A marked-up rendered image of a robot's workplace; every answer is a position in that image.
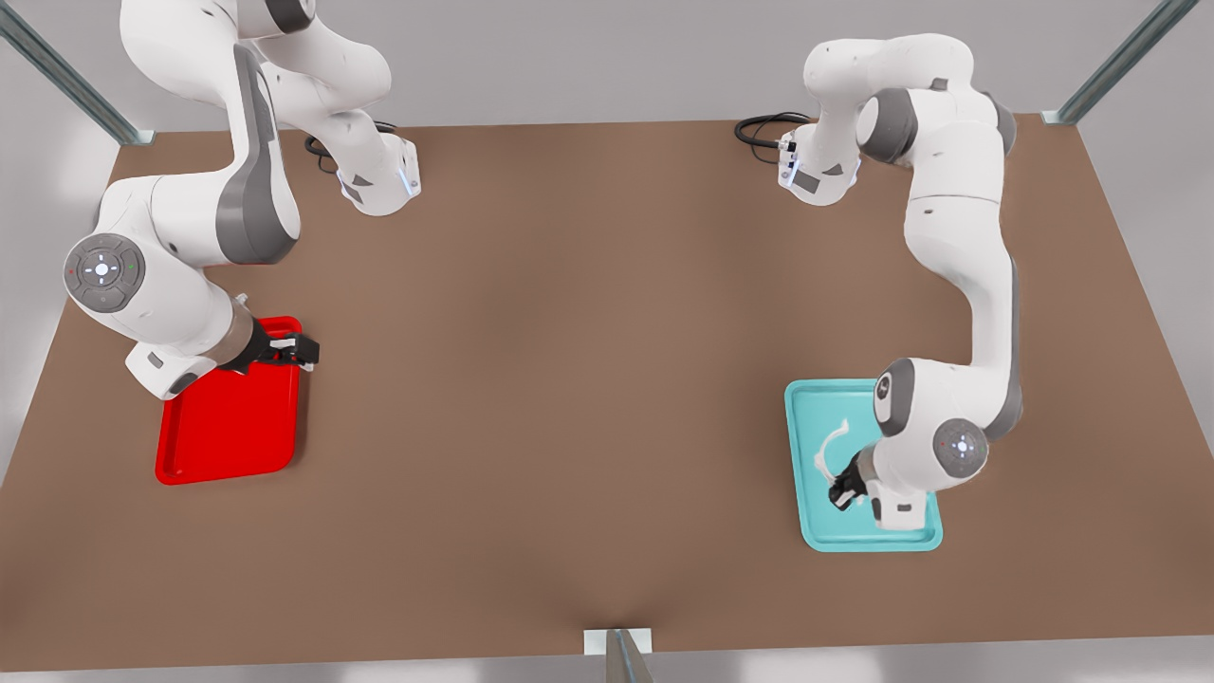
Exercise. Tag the white drainage pipe clamp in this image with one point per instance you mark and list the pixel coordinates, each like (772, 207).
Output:
(828, 441)

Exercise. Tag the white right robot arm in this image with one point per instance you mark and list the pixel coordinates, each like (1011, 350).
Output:
(161, 237)

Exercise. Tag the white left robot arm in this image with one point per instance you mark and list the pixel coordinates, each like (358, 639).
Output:
(953, 218)

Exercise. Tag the teal plastic tray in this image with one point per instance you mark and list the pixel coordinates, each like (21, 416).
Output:
(854, 526)

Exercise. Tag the red plastic tray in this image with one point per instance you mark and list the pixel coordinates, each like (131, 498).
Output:
(232, 427)

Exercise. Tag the silver frame post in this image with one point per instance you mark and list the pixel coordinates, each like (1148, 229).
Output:
(1119, 62)
(621, 656)
(66, 76)

